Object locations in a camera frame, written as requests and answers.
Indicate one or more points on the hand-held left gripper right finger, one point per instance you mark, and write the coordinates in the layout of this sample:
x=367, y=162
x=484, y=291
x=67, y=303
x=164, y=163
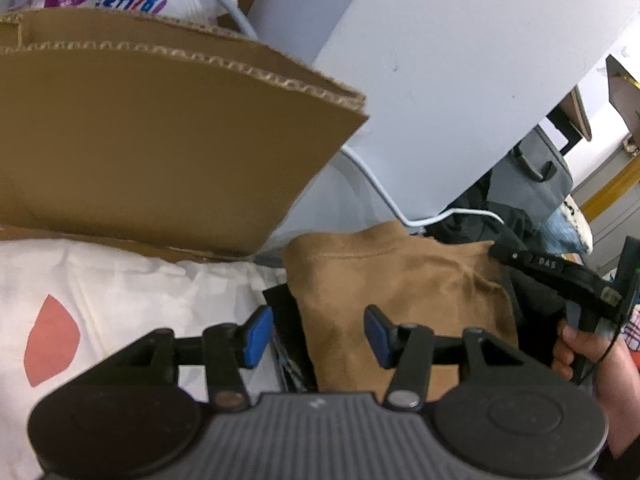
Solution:
x=376, y=335

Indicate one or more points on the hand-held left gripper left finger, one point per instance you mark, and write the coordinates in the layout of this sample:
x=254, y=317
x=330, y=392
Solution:
x=257, y=335

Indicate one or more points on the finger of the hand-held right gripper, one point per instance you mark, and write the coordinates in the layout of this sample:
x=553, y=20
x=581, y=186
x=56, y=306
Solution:
x=517, y=259

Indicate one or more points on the brown printed t-shirt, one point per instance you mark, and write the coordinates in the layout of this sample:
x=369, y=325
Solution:
x=400, y=280

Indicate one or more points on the person's right forearm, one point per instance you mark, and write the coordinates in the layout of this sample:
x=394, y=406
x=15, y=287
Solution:
x=622, y=425

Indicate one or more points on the person's right hand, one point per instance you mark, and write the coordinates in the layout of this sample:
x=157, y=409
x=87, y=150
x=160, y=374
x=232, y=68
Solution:
x=612, y=360

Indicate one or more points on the blue plastic bag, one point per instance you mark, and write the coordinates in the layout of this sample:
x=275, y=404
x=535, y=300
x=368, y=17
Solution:
x=562, y=235

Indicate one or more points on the grey suitcase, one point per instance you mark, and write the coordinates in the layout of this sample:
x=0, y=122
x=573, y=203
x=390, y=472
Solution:
x=545, y=175

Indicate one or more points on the white patterned bed sheet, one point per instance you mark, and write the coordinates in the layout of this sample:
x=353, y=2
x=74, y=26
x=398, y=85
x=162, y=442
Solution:
x=140, y=300

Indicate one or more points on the large brown cardboard sheet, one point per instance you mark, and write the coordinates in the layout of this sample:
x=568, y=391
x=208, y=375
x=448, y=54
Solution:
x=150, y=135

